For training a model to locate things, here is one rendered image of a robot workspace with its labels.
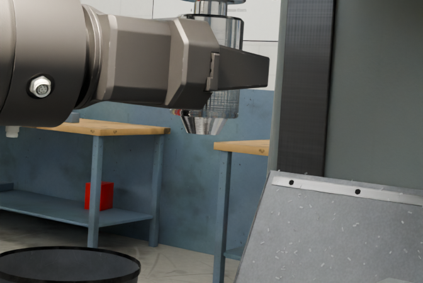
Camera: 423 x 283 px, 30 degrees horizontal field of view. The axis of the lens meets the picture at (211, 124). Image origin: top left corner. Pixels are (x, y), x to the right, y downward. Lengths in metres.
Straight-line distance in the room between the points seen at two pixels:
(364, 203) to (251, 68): 0.38
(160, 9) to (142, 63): 5.52
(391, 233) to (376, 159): 0.09
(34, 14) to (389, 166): 0.53
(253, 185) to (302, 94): 4.55
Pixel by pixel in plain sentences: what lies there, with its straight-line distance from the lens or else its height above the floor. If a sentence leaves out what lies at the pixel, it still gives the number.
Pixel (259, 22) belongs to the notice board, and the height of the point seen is 1.66.
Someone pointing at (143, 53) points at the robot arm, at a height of 1.24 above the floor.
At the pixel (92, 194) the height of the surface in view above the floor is 0.44.
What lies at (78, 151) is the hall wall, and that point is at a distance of 6.48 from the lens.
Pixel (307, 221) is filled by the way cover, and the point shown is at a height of 1.08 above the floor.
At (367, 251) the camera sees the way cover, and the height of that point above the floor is 1.06.
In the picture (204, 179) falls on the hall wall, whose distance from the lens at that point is 5.68.
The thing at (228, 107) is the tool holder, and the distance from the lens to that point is 0.52.
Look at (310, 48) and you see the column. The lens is 0.91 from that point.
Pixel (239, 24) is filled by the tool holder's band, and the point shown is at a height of 1.26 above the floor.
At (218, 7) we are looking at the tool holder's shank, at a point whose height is 1.27.
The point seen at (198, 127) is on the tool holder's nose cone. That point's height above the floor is 1.19.
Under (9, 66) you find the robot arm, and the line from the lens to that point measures 0.43.
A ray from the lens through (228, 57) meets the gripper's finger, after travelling 0.51.
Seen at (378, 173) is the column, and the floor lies 1.14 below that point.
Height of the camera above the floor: 1.22
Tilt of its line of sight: 3 degrees down
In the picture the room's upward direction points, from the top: 4 degrees clockwise
